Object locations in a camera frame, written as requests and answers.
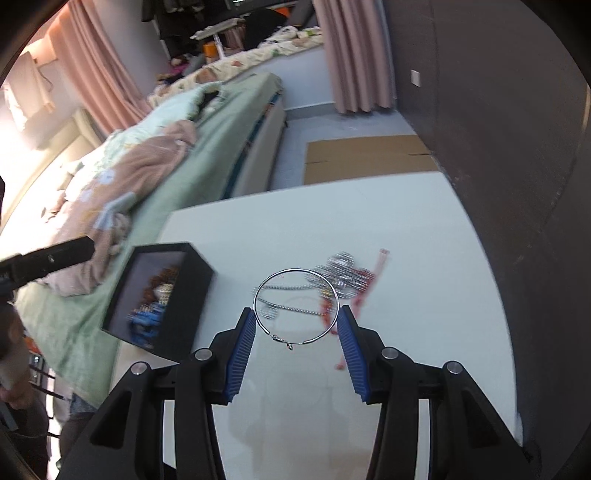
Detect white drying rack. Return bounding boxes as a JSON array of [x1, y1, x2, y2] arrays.
[[191, 17, 246, 62]]

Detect flat cardboard sheets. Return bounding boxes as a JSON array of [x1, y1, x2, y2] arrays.
[[303, 135, 440, 186]]

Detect white low table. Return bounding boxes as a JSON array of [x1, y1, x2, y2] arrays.
[[106, 171, 528, 480]]

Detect brown wooden bead bracelet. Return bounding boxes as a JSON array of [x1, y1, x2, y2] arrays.
[[142, 267, 180, 301]]

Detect pile of plush toys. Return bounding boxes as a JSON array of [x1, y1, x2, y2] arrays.
[[156, 54, 205, 87]]

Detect pink floral blanket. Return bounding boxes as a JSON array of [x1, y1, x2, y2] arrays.
[[34, 121, 200, 297]]

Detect beige padded headboard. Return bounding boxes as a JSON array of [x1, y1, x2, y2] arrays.
[[0, 108, 106, 234]]

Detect green bedsheet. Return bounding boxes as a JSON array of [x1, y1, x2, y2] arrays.
[[16, 71, 283, 409]]

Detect silver rhinestone bracelet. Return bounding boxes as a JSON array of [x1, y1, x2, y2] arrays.
[[314, 251, 371, 302]]

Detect silver chain necklace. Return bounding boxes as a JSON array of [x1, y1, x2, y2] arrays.
[[252, 281, 336, 322]]

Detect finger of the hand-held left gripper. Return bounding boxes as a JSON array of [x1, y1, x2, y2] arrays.
[[0, 236, 96, 291]]

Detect black bag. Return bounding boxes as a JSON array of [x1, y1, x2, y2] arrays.
[[240, 8, 302, 48]]

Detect beige bed base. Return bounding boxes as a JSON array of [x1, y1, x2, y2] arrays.
[[230, 91, 288, 200]]

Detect black square box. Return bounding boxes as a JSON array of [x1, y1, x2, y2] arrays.
[[100, 241, 217, 363]]

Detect hanging dark clothes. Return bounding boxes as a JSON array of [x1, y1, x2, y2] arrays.
[[141, 0, 197, 52]]

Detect person's left hand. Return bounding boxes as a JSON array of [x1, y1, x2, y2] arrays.
[[0, 316, 34, 409]]

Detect floral window seat cushion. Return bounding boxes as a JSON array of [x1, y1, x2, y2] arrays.
[[147, 25, 327, 106]]

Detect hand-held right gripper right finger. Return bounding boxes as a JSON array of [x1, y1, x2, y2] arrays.
[[336, 306, 543, 480]]

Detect red cord bracelet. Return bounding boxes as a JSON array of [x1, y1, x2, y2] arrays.
[[318, 248, 391, 371]]

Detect large silver hoop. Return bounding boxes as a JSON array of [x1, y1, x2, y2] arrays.
[[252, 268, 341, 352]]

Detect blue bead bracelet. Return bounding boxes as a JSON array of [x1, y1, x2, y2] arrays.
[[126, 304, 168, 346]]

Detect hanging white garment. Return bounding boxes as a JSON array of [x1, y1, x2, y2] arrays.
[[2, 52, 57, 136]]

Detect pale green floral quilt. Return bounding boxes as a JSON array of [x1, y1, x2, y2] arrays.
[[59, 83, 223, 204]]

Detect pink curtain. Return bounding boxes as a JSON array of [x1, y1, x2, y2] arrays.
[[42, 0, 154, 136], [312, 0, 398, 115]]

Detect dark brown wardrobe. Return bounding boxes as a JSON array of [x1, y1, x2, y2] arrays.
[[383, 0, 591, 462]]

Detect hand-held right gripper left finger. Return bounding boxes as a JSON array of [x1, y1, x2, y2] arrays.
[[55, 308, 257, 480]]

